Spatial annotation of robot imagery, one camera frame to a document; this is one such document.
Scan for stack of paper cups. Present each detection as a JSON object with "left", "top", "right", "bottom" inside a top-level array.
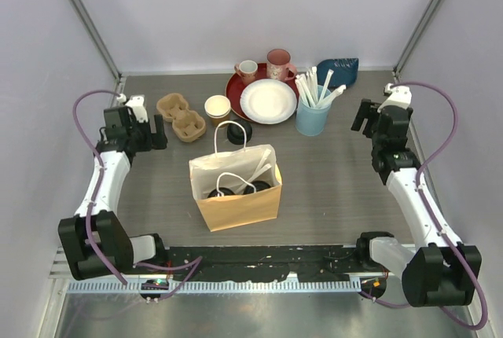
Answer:
[{"left": 204, "top": 95, "right": 231, "bottom": 127}]

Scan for black lid cup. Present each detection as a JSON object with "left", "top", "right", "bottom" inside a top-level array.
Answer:
[
  {"left": 243, "top": 181, "right": 270, "bottom": 195},
  {"left": 207, "top": 187, "right": 235, "bottom": 198}
]

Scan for stack of black lids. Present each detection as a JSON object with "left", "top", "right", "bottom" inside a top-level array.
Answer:
[{"left": 226, "top": 119, "right": 252, "bottom": 145}]

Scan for brown paper bag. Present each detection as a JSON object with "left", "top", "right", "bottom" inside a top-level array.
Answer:
[{"left": 189, "top": 130, "right": 283, "bottom": 232}]

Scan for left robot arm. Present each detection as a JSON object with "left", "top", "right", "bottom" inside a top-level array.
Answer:
[{"left": 58, "top": 100, "right": 167, "bottom": 281}]

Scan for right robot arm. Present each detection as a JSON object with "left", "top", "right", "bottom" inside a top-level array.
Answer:
[{"left": 351, "top": 99, "right": 482, "bottom": 307}]

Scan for cardboard cup carrier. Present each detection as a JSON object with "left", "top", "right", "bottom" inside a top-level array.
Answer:
[{"left": 156, "top": 93, "right": 206, "bottom": 143}]

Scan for dark blue pouch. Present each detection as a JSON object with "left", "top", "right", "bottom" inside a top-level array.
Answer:
[{"left": 317, "top": 58, "right": 359, "bottom": 89}]

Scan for blue straw cup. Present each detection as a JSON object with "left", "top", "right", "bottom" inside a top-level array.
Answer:
[{"left": 296, "top": 86, "right": 331, "bottom": 136}]

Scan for white wrapped straws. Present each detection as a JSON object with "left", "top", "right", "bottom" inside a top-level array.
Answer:
[{"left": 296, "top": 67, "right": 347, "bottom": 110}]

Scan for white paper plate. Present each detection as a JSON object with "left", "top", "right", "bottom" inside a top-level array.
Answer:
[{"left": 240, "top": 79, "right": 298, "bottom": 125}]

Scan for tall pink mug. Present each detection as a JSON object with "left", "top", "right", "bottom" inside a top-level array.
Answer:
[{"left": 266, "top": 49, "right": 298, "bottom": 82}]

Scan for small pink mug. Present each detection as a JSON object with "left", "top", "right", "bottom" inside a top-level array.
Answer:
[{"left": 234, "top": 60, "right": 259, "bottom": 86}]

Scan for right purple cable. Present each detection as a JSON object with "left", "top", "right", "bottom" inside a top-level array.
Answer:
[{"left": 360, "top": 81, "right": 489, "bottom": 331}]

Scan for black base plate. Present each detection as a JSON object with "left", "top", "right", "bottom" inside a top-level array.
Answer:
[{"left": 121, "top": 244, "right": 403, "bottom": 282}]

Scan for aluminium rail frame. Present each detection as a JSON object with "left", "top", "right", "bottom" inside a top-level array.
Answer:
[{"left": 49, "top": 242, "right": 480, "bottom": 295}]

